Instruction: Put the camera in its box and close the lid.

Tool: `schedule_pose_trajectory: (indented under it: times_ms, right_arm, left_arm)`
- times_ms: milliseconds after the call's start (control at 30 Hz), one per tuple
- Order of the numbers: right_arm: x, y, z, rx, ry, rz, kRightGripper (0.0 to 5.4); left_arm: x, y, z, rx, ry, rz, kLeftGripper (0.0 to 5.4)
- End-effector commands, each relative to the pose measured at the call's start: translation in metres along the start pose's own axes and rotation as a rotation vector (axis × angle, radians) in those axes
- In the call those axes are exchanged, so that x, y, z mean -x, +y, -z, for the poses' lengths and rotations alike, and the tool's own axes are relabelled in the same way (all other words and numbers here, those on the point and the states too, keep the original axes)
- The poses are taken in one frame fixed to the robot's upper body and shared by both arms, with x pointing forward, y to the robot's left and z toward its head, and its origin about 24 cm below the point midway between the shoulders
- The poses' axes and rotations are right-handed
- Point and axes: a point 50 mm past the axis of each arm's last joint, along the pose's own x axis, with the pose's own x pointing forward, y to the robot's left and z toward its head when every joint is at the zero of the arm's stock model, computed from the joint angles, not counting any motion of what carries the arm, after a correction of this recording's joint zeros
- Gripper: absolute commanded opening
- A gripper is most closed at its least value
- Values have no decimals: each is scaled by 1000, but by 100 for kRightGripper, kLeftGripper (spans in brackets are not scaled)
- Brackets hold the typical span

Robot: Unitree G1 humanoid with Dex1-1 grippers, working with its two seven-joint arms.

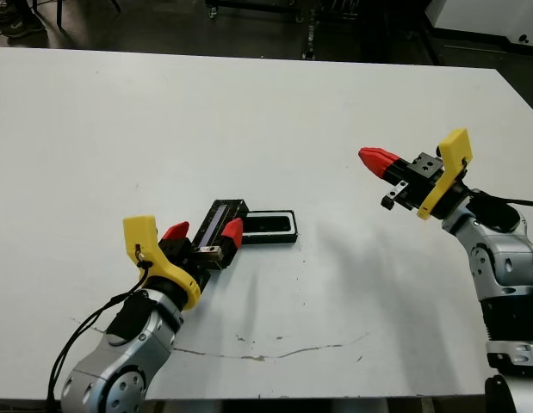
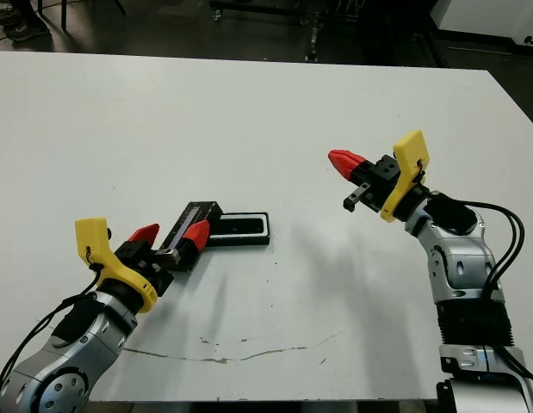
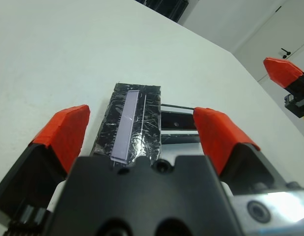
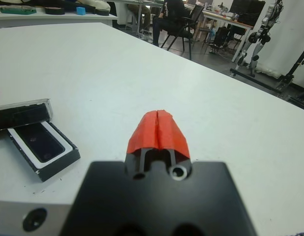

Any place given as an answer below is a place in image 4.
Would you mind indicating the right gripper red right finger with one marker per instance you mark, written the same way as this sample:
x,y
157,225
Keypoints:
x,y
174,135

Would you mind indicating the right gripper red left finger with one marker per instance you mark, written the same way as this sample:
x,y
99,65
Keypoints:
x,y
144,132

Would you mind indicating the black box lid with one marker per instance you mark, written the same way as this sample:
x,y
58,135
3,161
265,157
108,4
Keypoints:
x,y
19,115

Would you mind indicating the black box with white insert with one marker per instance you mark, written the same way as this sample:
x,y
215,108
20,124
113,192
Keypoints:
x,y
65,162

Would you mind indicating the small blue box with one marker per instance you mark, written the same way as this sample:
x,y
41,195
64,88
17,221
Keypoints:
x,y
81,10

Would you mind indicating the teal flat object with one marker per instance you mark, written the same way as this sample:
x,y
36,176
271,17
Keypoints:
x,y
18,10

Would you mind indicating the white side table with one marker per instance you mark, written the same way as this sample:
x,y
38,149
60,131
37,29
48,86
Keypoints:
x,y
56,18

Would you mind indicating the black tape roll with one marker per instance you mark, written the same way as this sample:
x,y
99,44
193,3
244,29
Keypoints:
x,y
54,10

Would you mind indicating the black office chair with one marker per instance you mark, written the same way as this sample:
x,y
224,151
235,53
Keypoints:
x,y
188,24

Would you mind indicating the seated person in black sweater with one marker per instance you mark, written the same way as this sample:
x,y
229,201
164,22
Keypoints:
x,y
171,14

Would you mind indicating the white office desk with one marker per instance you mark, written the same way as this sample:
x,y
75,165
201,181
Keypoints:
x,y
240,23

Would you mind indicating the white puffer jacket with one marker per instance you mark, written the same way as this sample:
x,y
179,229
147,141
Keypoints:
x,y
97,3

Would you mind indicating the silver humanoid robot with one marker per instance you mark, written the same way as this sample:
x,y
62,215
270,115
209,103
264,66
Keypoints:
x,y
262,27

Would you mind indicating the computer monitor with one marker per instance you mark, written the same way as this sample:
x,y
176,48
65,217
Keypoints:
x,y
255,12
237,6

